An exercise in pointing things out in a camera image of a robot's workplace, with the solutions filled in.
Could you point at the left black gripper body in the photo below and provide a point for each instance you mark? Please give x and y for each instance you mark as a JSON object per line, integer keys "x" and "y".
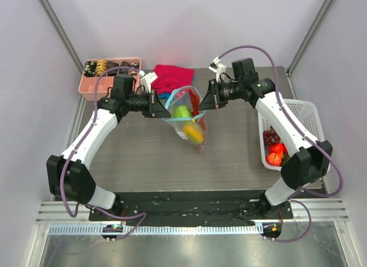
{"x": 144, "y": 103}

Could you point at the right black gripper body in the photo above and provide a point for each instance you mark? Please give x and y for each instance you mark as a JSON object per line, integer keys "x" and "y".
{"x": 214, "y": 94}

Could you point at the green toy lime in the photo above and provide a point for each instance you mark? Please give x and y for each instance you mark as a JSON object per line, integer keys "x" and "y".
{"x": 182, "y": 111}

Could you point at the clear zip top bag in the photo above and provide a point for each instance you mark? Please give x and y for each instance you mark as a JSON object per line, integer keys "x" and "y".
{"x": 179, "y": 97}

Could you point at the yellow orange toy mango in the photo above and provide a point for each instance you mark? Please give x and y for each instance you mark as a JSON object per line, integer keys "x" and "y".
{"x": 193, "y": 133}

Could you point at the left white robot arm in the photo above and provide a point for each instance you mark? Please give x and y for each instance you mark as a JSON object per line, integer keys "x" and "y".
{"x": 68, "y": 174}

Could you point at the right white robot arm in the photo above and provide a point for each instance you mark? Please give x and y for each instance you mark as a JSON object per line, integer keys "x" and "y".
{"x": 309, "y": 157}

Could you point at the blue folded cloth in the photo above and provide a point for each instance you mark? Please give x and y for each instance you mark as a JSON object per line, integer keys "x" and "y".
{"x": 163, "y": 95}

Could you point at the red folded cloth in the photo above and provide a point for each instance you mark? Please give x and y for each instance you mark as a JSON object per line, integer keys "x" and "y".
{"x": 170, "y": 77}

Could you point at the black dotted sock roll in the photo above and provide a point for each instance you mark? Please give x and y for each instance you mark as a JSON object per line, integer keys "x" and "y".
{"x": 135, "y": 65}

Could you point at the black patterned sock roll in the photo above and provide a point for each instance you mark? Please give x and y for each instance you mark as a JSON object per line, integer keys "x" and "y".
{"x": 125, "y": 64}

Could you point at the dark brown sock roll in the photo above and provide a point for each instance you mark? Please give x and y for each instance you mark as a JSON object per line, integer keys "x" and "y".
{"x": 112, "y": 64}

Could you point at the yellow striped sock roll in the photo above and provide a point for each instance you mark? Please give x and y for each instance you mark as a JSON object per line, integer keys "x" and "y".
{"x": 101, "y": 67}

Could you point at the pink compartment tray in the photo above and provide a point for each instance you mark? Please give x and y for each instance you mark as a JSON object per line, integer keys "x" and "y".
{"x": 87, "y": 85}

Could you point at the purple toy grapes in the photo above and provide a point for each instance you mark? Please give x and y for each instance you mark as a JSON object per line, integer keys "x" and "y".
{"x": 271, "y": 137}

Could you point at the black floral sock roll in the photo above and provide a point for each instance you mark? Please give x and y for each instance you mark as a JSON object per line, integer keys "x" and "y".
{"x": 90, "y": 69}

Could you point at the red toy apple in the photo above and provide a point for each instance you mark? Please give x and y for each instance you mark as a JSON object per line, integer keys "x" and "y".
{"x": 285, "y": 151}
{"x": 273, "y": 159}

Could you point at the white plastic basket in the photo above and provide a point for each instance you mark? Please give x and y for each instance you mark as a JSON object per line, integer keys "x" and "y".
{"x": 306, "y": 112}

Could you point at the green toy avocado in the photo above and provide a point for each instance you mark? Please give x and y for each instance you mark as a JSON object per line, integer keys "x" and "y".
{"x": 285, "y": 159}

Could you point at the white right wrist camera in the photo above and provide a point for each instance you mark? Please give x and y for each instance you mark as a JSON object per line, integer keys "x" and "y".
{"x": 216, "y": 67}

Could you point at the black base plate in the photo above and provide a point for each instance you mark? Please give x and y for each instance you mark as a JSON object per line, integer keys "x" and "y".
{"x": 202, "y": 208}

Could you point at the perforated cable duct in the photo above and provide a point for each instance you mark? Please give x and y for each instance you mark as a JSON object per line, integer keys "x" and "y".
{"x": 114, "y": 229}

